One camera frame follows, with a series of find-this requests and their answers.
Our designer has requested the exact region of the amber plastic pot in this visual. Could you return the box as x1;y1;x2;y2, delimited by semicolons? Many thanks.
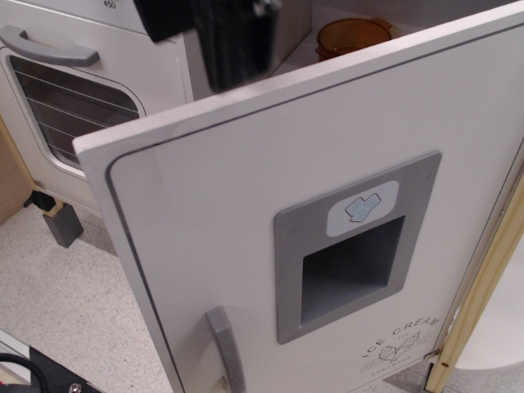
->
315;18;392;62

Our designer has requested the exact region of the light wood side post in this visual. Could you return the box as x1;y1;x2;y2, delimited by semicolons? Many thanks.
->
425;175;523;392

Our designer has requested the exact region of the white toy fridge door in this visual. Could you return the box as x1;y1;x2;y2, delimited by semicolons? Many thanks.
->
74;1;523;392

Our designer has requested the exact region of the grey oven door handle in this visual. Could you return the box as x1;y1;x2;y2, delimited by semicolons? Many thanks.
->
1;25;100;67

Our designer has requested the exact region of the white toy oven door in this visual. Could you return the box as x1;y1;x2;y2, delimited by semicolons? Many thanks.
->
1;1;193;210

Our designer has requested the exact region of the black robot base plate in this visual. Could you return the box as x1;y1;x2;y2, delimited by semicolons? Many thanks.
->
29;347;102;393

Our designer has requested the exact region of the grey fridge door handle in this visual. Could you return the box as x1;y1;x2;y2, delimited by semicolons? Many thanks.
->
206;306;247;393

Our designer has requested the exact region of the grey kitchen leg foot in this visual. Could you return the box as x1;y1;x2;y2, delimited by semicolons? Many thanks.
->
43;205;84;248

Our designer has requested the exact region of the grey ice dispenser panel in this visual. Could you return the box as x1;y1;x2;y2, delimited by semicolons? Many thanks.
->
274;151;442;345

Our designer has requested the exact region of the black red cable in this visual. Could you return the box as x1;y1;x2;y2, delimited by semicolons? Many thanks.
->
0;351;46;393

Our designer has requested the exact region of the wooden side panel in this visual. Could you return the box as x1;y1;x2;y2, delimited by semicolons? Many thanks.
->
1;119;34;224

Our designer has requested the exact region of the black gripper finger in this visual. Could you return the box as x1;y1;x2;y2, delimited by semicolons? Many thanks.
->
133;0;194;42
192;1;282;91

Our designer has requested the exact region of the white toy fridge cabinet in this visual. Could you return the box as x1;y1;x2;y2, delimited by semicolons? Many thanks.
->
183;1;503;100

